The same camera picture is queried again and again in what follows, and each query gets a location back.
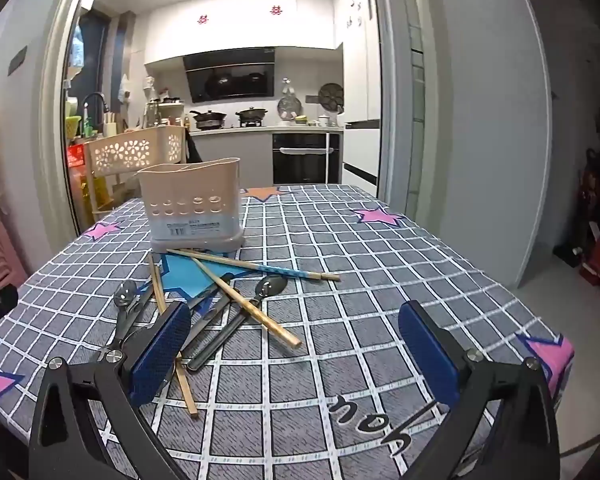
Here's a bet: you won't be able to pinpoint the blue patterned wooden chopstick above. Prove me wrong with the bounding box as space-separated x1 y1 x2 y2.
166 248 341 281

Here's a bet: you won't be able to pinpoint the red clutter pile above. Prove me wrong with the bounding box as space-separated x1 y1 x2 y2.
577 147 600 306

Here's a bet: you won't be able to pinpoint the white spice rack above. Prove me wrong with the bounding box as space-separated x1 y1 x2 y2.
147 100 186 128

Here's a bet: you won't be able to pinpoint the plain wooden chopstick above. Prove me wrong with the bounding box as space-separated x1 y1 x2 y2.
147 254 200 417
152 262 170 313
194 260 303 349

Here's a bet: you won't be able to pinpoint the beige and grey utensil holder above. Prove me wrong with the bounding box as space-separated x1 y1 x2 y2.
137 157 246 253

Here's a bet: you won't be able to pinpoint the grey checked star tablecloth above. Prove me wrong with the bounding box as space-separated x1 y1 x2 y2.
0 183 576 480

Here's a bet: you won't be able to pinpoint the white upper kitchen cabinets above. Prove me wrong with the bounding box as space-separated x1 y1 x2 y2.
144 0 344 66

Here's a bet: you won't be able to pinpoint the round dark steamer rack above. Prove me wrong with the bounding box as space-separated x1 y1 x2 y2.
318 83 345 111

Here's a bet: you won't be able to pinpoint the black handled metal spoon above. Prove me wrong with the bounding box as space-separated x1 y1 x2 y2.
186 275 284 372
97 280 140 361

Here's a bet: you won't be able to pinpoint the black handled metal knife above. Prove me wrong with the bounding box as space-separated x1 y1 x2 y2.
181 292 233 353

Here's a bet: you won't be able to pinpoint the dark cooking pot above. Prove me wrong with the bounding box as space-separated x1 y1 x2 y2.
236 106 269 128
190 109 228 131

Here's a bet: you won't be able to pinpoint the white tall cabinet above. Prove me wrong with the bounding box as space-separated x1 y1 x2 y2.
341 0 384 196

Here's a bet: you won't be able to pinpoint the black kitchen faucet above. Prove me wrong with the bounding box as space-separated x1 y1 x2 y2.
82 92 111 136

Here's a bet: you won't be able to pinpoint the black built-in oven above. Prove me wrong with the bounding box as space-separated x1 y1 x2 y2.
271 132 342 186

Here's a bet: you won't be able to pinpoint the black range hood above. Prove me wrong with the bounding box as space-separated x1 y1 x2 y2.
182 47 277 104

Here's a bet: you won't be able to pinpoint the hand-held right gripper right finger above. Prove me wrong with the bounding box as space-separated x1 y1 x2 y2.
398 300 561 480

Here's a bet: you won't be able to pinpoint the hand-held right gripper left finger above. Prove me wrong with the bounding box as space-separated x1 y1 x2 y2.
27 301 192 480

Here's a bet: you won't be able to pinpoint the beige perforated basket cart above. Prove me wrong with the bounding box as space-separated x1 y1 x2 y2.
83 126 187 211

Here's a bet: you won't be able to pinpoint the round metal strainer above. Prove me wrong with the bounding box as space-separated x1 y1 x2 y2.
278 96 303 121

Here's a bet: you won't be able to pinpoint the pink plastic stool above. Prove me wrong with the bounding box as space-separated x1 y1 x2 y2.
0 207 29 301

